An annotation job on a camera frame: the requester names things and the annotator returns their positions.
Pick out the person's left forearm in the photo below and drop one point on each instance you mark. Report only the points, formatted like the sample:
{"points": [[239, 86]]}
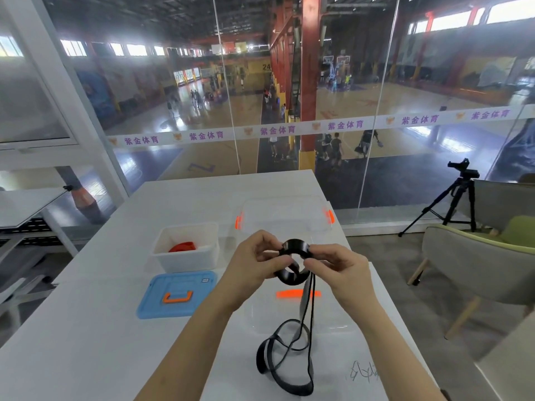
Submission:
{"points": [[184, 359]]}

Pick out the white window frame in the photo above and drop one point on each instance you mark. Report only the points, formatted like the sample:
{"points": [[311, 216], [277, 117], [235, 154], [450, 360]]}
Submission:
{"points": [[83, 121]]}

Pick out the black tripod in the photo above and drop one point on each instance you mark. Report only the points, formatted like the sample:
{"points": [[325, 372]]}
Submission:
{"points": [[457, 200]]}

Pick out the beige table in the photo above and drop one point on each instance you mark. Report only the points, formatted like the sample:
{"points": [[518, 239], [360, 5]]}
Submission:
{"points": [[510, 363]]}

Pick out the person's left hand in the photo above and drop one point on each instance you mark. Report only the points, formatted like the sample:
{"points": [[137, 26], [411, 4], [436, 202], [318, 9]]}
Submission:
{"points": [[246, 275]]}

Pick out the black camera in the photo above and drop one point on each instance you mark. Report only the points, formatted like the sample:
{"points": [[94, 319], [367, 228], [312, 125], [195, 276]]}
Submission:
{"points": [[464, 169]]}

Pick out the small clear plastic box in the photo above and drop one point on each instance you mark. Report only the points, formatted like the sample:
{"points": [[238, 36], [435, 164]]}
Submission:
{"points": [[184, 260]]}

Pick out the red yellow pillar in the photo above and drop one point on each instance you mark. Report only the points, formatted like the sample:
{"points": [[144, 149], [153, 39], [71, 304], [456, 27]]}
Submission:
{"points": [[310, 79]]}

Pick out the large clear plastic box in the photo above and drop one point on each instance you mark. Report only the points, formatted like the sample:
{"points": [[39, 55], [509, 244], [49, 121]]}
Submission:
{"points": [[284, 212]]}

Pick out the white banner purple print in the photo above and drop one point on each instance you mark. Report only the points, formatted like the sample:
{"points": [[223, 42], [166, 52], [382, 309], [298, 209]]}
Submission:
{"points": [[292, 129]]}

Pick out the green seat cushion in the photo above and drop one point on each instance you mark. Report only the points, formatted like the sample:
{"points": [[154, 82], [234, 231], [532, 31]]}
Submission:
{"points": [[520, 231]]}

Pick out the grey chair wooden legs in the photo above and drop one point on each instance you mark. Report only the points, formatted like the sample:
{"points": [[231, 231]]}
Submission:
{"points": [[472, 263]]}

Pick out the person's right forearm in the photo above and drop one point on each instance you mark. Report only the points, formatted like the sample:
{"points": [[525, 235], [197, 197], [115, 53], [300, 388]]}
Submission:
{"points": [[397, 354]]}

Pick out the person's right hand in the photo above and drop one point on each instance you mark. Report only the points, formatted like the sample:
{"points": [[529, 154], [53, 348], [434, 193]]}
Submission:
{"points": [[351, 279]]}

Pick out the white folding desk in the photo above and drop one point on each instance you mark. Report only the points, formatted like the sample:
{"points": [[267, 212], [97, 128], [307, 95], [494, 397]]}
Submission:
{"points": [[25, 204]]}

